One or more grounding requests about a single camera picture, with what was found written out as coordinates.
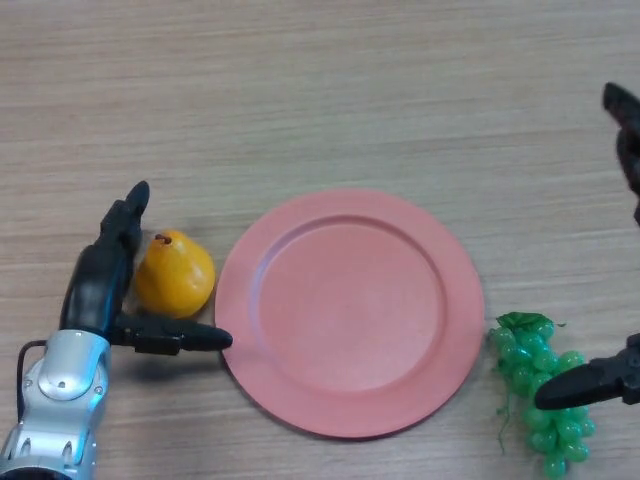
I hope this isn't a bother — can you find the yellow pear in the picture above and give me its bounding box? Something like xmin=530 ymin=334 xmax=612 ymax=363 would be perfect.
xmin=134 ymin=229 xmax=217 ymax=320

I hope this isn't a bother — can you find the pink round plate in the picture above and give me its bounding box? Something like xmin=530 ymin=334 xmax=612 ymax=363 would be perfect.
xmin=214 ymin=188 xmax=486 ymax=441

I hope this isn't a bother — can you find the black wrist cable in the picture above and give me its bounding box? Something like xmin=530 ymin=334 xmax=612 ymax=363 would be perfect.
xmin=17 ymin=339 xmax=51 ymax=424

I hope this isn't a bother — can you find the green grape bunch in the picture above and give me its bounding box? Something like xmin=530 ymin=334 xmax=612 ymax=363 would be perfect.
xmin=488 ymin=312 xmax=599 ymax=479

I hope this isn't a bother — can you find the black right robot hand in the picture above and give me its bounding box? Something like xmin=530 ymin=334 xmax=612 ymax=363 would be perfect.
xmin=534 ymin=82 xmax=640 ymax=411

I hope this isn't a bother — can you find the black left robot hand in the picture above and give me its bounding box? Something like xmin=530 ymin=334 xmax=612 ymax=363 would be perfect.
xmin=59 ymin=180 xmax=234 ymax=356

